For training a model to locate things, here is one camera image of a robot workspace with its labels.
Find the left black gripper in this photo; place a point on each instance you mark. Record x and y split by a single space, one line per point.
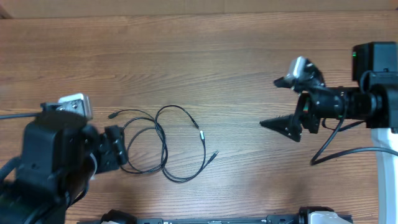
112 149

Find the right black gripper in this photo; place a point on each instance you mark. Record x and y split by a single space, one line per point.
288 126

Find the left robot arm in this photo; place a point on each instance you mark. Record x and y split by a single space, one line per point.
61 152

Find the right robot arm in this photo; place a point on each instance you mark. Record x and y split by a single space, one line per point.
373 102

